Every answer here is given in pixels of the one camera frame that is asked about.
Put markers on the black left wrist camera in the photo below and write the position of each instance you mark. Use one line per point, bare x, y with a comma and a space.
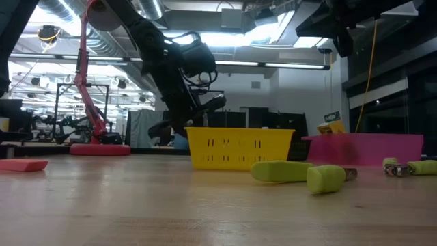
198, 58

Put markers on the pink plastic tray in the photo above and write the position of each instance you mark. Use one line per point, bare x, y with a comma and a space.
375, 148

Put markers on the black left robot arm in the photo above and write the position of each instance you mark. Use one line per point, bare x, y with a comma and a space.
136, 20

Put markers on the Crayola crayon box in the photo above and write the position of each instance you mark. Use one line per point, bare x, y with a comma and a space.
331, 128

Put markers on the silver round ceiling duct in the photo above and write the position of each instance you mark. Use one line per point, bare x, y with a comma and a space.
152, 8

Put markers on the yellow plastic basket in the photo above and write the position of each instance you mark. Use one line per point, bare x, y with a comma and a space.
239, 150

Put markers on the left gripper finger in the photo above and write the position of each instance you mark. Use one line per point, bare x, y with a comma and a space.
211, 103
162, 129

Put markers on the yellow cup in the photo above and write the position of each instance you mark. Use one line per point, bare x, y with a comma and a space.
4, 124

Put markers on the black background robot arms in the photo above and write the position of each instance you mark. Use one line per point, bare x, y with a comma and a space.
68, 131

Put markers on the grey fabric cover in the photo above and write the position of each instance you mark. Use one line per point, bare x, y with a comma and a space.
143, 128

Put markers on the black partition panels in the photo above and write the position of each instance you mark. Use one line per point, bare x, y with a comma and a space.
259, 118

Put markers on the black bar with light strips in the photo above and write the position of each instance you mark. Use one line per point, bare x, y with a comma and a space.
261, 64

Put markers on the orange eraser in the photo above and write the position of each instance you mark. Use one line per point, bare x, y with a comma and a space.
22, 165

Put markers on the red desk lamp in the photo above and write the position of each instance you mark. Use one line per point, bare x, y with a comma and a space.
99, 148

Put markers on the grey wall vent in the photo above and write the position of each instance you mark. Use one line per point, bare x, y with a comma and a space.
255, 84

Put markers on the black background frame stand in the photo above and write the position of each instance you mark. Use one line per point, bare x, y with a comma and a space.
56, 109

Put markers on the black plastic basket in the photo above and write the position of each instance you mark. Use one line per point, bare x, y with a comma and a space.
300, 150

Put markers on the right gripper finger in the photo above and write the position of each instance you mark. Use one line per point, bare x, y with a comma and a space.
344, 44
321, 27

